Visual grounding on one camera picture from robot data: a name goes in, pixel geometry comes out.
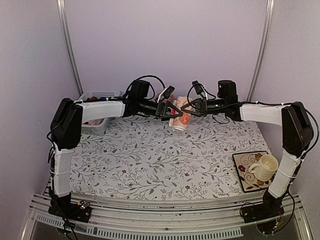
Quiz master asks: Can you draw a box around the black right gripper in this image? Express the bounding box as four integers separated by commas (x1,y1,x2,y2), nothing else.
181,96,228,117

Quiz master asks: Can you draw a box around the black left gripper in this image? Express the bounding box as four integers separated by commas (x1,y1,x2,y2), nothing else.
139,98,184,122

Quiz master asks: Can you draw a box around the orange patterned towel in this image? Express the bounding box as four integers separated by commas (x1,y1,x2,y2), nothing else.
168,95,195,135

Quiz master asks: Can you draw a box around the pink towel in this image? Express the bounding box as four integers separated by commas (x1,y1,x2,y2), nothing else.
87,119,103,126

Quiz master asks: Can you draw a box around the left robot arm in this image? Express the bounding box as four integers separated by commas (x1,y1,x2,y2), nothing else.
46,79,183,225

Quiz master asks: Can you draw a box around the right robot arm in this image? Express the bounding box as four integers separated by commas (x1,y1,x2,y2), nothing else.
180,80,320,223

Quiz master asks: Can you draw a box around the floral table mat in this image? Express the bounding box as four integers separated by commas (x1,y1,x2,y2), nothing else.
51,98,272,202

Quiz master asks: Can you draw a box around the white plastic basket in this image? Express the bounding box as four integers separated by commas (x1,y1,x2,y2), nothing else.
78,90,125,135

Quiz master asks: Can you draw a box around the square floral plate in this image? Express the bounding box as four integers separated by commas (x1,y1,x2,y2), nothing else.
232,151,279,193

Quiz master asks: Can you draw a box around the cream ceramic mug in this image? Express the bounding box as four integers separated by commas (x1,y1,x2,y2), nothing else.
248,154,279,182

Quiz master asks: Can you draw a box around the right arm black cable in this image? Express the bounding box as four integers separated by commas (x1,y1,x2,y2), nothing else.
187,84,231,125

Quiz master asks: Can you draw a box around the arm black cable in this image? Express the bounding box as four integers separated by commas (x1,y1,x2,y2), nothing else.
123,74,167,101
187,84,231,125

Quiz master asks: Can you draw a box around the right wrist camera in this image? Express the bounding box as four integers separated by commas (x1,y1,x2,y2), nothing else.
192,80,208,99

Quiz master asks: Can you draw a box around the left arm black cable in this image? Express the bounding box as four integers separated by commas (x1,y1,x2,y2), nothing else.
123,74,167,101

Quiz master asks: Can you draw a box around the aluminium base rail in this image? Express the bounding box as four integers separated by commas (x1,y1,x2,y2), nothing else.
21,193,316,240

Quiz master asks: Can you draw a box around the right aluminium frame post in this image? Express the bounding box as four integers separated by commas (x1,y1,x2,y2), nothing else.
246,0,275,102

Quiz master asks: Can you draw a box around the aluminium frame post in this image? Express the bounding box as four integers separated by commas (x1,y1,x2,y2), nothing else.
56,0,84,96
246,0,275,102

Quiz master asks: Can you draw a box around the left aluminium frame post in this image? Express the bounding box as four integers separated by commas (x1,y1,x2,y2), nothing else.
56,0,84,96

